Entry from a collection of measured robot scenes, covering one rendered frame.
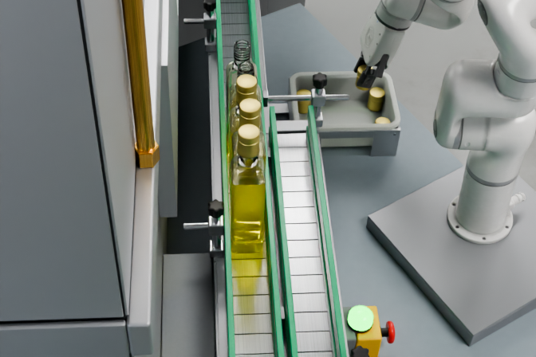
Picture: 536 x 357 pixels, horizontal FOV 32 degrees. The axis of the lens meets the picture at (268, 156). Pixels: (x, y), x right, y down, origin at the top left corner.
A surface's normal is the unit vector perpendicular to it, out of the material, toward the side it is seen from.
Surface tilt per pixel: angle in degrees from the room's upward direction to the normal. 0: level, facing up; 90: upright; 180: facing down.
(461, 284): 3
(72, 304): 90
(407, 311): 0
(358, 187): 0
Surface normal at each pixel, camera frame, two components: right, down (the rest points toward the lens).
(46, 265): 0.06, 0.73
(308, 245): 0.04, -0.68
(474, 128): -0.07, 0.24
